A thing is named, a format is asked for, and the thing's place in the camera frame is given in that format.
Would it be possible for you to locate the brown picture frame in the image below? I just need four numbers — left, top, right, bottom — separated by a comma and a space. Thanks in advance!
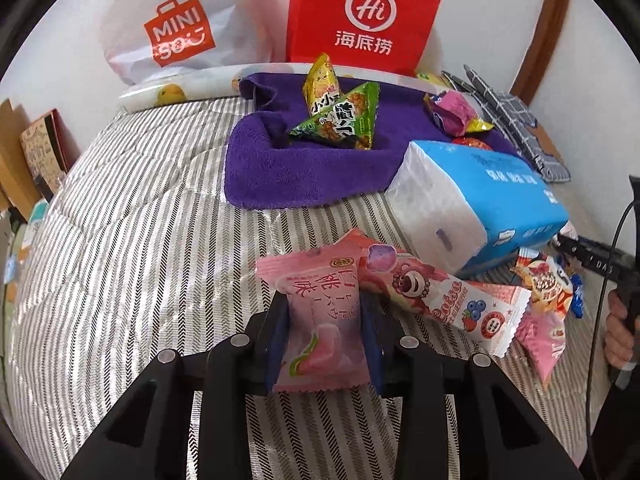
18, 108, 75, 195

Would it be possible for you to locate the long pink bear snack packet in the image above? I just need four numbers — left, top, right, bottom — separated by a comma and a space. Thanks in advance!
336, 229, 530, 358

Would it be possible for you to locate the pink peach candy packet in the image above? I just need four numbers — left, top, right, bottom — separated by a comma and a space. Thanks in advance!
256, 243, 370, 392

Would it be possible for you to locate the striped bed quilt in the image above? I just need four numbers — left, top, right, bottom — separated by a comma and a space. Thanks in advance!
6, 98, 591, 479

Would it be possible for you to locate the blue wrapped candy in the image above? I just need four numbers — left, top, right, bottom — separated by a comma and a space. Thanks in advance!
570, 273, 585, 318

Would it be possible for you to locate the pink and yellow snack packet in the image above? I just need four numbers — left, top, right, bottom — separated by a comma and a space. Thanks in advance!
424, 90, 495, 138

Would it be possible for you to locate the blue tissue pack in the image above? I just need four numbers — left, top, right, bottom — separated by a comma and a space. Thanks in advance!
385, 141, 568, 275

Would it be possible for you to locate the person's right hand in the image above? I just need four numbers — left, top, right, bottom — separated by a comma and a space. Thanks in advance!
604, 289, 639, 370

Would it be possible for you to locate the black cable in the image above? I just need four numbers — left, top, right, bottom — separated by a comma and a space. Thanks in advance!
584, 204, 639, 480

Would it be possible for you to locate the grey checked folded cloth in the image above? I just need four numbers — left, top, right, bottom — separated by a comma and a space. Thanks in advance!
442, 65, 572, 183

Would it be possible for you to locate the panda print snack packet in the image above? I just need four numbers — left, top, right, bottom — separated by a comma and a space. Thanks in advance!
512, 247, 574, 321

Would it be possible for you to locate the green triangular snack packet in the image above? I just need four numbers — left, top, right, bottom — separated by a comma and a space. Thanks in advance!
288, 81, 380, 151

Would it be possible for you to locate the purple towel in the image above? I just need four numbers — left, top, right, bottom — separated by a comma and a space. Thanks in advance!
222, 71, 519, 210

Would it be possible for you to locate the brown wooden door frame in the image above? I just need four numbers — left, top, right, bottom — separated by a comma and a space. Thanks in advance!
511, 0, 570, 105

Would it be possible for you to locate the red paper shopping bag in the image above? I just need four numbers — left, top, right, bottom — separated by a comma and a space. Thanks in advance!
285, 0, 442, 75

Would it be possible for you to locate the white Miniso plastic bag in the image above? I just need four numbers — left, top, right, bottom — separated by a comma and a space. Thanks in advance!
99, 0, 272, 86

